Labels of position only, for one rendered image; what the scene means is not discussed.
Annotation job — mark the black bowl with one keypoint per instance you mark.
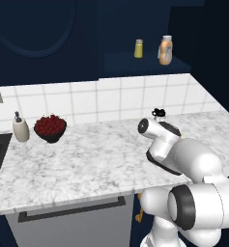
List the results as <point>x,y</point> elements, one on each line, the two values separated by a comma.
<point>51,137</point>

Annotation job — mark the red berries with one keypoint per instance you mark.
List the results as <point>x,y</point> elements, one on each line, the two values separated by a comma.
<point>50,123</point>

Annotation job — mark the grey dishwasher front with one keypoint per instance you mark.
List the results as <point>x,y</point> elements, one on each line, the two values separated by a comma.
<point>74,230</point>

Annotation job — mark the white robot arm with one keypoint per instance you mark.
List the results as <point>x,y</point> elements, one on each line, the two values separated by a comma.
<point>196,160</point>

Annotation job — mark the yellow shaker with grey cap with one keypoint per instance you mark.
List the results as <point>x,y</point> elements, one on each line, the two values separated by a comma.
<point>138,49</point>

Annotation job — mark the orange condiment bottle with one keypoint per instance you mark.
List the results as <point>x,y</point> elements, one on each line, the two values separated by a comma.
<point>166,51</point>

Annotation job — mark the tall navy side panel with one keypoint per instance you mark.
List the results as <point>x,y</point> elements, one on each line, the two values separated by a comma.
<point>212,48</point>

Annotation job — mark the navy base cabinet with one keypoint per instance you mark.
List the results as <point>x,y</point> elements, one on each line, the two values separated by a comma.
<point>137,234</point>

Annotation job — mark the open navy wall cabinet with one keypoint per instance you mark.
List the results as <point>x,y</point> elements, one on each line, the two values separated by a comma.
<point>125,69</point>

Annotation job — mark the small orange object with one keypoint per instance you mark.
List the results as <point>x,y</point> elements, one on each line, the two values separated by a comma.
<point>139,214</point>

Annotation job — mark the beige soap dispenser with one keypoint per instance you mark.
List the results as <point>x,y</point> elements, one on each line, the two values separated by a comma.
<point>21,130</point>

